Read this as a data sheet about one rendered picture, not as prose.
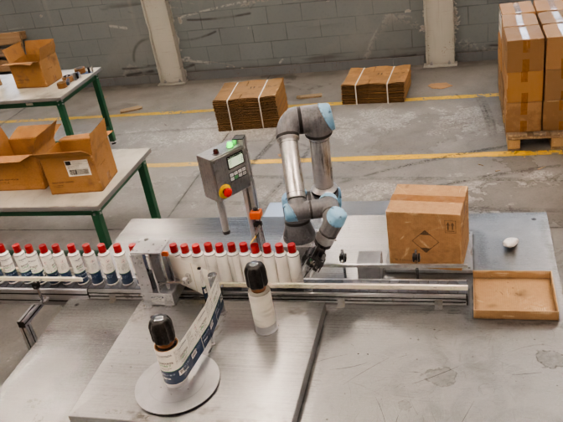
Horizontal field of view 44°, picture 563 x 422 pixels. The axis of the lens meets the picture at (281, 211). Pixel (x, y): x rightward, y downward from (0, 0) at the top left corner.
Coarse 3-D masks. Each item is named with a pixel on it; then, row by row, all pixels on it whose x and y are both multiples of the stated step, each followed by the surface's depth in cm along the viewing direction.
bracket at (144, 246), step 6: (138, 240) 287; (144, 240) 286; (150, 240) 286; (156, 240) 285; (162, 240) 284; (168, 240) 284; (138, 246) 283; (144, 246) 282; (150, 246) 281; (156, 246) 281; (162, 246) 280; (132, 252) 280; (138, 252) 279; (144, 252) 278; (150, 252) 277; (156, 252) 277
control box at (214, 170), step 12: (204, 156) 270; (216, 156) 268; (228, 156) 270; (204, 168) 271; (216, 168) 268; (204, 180) 276; (216, 180) 270; (228, 180) 274; (240, 180) 278; (204, 192) 280; (216, 192) 273
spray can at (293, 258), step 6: (288, 246) 277; (294, 246) 277; (288, 252) 280; (294, 252) 278; (288, 258) 279; (294, 258) 278; (288, 264) 282; (294, 264) 280; (300, 264) 282; (294, 270) 281; (300, 270) 282; (294, 276) 283; (300, 276) 283; (294, 282) 285; (300, 282) 285; (294, 288) 286; (300, 288) 286
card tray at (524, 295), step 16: (480, 272) 280; (496, 272) 278; (512, 272) 277; (528, 272) 275; (544, 272) 274; (480, 288) 276; (496, 288) 274; (512, 288) 272; (528, 288) 271; (544, 288) 270; (480, 304) 267; (496, 304) 266; (512, 304) 264; (528, 304) 263; (544, 304) 261
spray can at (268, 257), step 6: (264, 246) 280; (270, 246) 280; (264, 252) 281; (270, 252) 281; (264, 258) 282; (270, 258) 281; (264, 264) 284; (270, 264) 282; (270, 270) 284; (276, 270) 286; (270, 276) 285; (276, 276) 286; (276, 282) 287; (270, 288) 289
